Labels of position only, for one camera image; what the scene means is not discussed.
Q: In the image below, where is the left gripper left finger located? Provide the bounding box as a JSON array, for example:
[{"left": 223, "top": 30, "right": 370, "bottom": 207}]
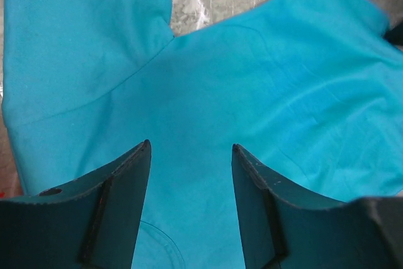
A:
[{"left": 1, "top": 140, "right": 151, "bottom": 268}]

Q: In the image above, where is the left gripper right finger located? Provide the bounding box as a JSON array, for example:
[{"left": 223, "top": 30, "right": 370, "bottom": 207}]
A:
[{"left": 232, "top": 144, "right": 402, "bottom": 268}]

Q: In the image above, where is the teal t shirt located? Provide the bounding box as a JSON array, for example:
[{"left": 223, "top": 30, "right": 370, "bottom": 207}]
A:
[{"left": 3, "top": 0, "right": 402, "bottom": 268}]

